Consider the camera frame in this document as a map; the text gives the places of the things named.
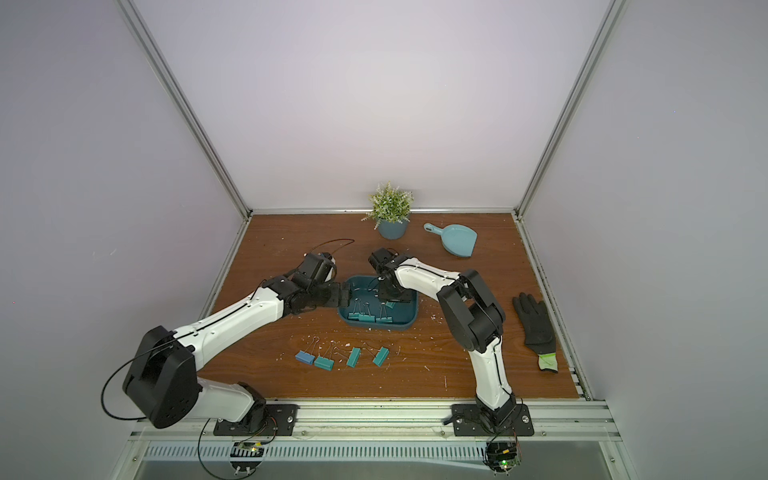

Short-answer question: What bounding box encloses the black work glove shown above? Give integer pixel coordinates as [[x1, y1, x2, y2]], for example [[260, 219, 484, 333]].
[[513, 293, 559, 373]]

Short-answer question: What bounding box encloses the small potted green plant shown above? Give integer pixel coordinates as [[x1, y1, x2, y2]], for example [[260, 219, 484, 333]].
[[364, 182, 414, 240]]

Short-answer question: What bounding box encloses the right controller board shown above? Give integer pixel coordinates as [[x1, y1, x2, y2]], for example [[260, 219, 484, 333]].
[[483, 441, 521, 473]]

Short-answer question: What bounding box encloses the teal binder clip two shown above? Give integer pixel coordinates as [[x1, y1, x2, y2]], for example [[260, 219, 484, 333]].
[[340, 345, 362, 368]]

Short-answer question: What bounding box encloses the teal binder clip three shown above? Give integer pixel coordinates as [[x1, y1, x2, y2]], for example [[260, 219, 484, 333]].
[[363, 343, 390, 367]]

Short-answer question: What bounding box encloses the teal binder clip one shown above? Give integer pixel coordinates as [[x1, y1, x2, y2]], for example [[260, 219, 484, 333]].
[[314, 342, 335, 371]]

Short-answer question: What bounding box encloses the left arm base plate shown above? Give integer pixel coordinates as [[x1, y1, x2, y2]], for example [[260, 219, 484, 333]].
[[213, 403, 299, 437]]

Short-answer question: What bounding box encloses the light teal dustpan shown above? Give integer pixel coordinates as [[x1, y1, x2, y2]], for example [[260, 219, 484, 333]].
[[423, 223, 478, 258]]

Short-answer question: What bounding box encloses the controller board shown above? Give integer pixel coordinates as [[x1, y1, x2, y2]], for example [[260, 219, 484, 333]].
[[229, 441, 266, 478], [483, 441, 521, 473]]

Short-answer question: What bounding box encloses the aluminium front rail frame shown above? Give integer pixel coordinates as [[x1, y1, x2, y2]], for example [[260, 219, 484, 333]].
[[111, 399, 638, 479]]

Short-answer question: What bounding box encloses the blue binder clip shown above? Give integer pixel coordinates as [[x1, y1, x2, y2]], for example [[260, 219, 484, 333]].
[[295, 336, 320, 366]]

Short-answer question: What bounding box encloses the teal plastic storage box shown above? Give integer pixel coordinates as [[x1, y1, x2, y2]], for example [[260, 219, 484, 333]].
[[338, 275, 419, 331]]

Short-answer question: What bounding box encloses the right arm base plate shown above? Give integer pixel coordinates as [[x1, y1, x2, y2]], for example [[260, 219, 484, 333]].
[[442, 403, 535, 437]]

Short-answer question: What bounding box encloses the teal binder clip four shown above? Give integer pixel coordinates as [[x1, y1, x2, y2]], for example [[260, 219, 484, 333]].
[[347, 299, 370, 322]]

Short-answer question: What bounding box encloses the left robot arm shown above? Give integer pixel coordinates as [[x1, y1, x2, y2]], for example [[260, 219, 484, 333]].
[[122, 252, 350, 434]]

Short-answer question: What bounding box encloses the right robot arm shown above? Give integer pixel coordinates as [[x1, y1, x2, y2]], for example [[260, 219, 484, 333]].
[[369, 248, 517, 428]]

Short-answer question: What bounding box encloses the left controller board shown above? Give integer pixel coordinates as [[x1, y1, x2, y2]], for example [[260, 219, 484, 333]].
[[229, 441, 266, 478]]

